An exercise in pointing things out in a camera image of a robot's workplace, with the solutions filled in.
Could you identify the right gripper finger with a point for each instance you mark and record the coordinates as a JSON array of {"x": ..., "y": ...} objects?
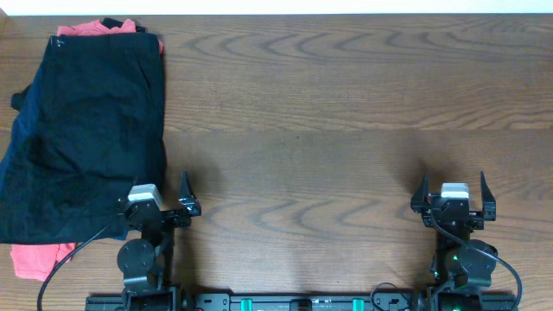
[
  {"x": 489, "y": 205},
  {"x": 419, "y": 202}
]

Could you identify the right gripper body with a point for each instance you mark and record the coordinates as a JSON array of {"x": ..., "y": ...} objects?
[{"x": 477, "y": 223}]

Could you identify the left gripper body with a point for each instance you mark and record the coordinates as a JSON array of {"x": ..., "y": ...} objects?
[{"x": 179, "y": 223}]

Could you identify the black shorts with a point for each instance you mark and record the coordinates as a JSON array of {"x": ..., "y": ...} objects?
[{"x": 95, "y": 129}]

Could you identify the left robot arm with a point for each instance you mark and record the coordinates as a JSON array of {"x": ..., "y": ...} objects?
[{"x": 146, "y": 262}]

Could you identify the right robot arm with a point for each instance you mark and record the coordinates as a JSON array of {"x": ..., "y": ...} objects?
[{"x": 462, "y": 266}]

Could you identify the red garment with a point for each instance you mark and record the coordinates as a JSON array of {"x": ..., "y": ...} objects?
[{"x": 34, "y": 259}]

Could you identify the navy blue garment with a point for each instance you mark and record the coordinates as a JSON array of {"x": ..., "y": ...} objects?
[{"x": 17, "y": 142}]

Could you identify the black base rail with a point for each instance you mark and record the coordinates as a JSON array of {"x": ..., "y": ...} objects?
[{"x": 225, "y": 302}]

